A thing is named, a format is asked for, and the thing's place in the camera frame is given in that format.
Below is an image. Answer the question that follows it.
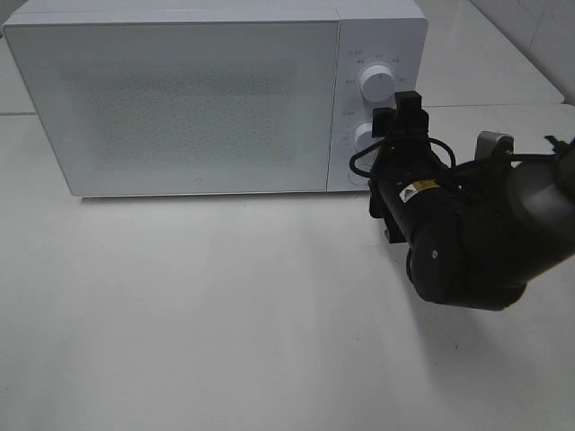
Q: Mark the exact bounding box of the white microwave oven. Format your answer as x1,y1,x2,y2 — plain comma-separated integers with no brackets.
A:
2,1,429,198

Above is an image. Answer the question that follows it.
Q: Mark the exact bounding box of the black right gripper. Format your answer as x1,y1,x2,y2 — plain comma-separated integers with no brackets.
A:
368,91,443,243

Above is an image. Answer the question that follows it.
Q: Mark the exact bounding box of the round door release button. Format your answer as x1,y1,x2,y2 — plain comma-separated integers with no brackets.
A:
348,163,371,187

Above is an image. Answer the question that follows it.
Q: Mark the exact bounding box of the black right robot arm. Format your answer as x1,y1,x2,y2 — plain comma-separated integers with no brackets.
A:
368,92,574,311

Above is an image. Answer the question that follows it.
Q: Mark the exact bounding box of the white microwave knob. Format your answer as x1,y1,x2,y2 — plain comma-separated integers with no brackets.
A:
359,64,395,103
353,122,376,153

